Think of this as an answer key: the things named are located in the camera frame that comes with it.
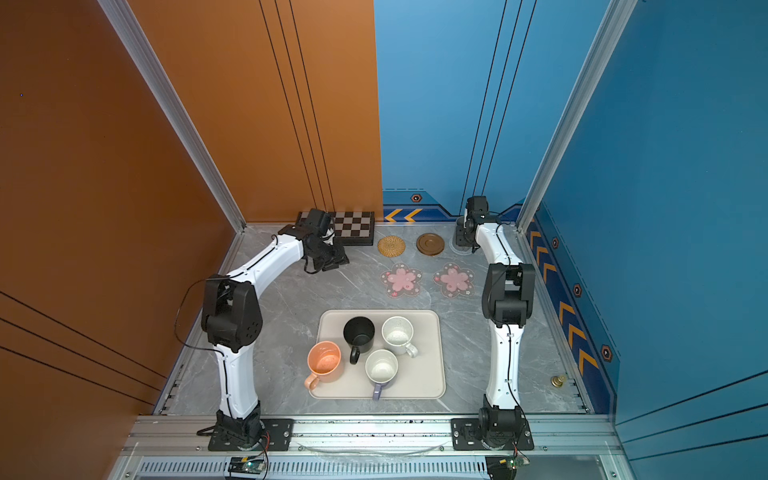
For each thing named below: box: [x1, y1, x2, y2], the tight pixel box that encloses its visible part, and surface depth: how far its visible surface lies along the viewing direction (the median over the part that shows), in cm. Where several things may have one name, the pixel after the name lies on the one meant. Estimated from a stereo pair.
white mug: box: [382, 315, 418, 358], surface depth 84 cm
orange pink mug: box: [304, 341, 343, 391], surface depth 81 cm
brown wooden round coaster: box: [416, 232, 445, 256], surface depth 115 cm
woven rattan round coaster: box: [377, 235, 406, 258], surface depth 115 cm
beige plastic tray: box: [309, 309, 446, 400], surface depth 84 cm
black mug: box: [343, 316, 375, 365], surface depth 84 cm
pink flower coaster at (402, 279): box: [380, 262, 423, 298], surface depth 105 cm
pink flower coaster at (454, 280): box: [433, 262, 475, 299], surface depth 105 cm
